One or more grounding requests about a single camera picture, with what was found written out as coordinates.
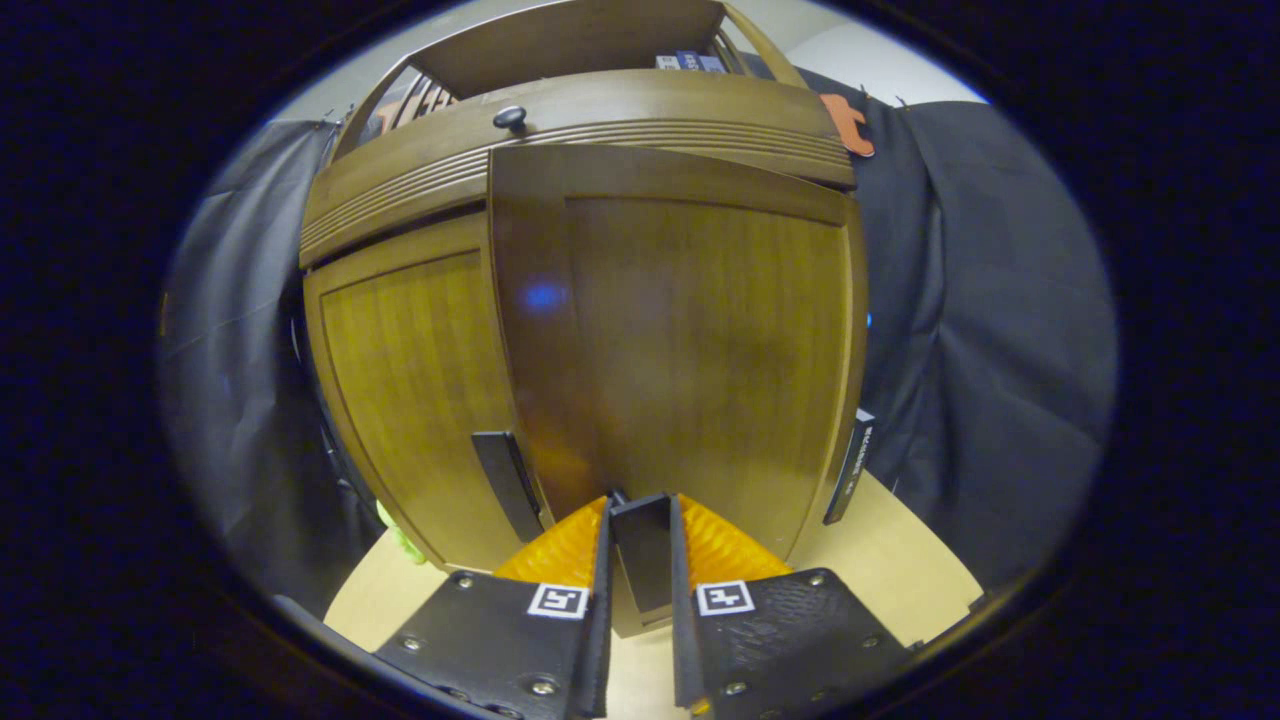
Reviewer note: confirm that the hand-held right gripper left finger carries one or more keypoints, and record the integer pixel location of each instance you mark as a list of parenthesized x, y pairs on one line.
[(600, 640)]

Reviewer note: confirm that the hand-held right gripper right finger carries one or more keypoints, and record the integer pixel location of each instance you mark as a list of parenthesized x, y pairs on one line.
[(682, 640)]

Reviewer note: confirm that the wooden double-door shoe cabinet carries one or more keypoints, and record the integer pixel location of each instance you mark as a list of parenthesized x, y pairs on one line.
[(560, 40)]

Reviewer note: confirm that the light green fuzzy item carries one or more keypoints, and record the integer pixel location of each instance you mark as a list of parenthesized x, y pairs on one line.
[(403, 538)]

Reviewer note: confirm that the black drawer knob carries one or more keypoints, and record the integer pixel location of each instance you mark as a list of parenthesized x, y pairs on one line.
[(510, 118)]

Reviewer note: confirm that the wooden drawer front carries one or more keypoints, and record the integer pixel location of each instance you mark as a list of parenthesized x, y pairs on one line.
[(650, 100)]

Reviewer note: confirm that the grey-blue book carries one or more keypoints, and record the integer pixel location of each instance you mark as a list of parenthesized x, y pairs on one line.
[(713, 64)]

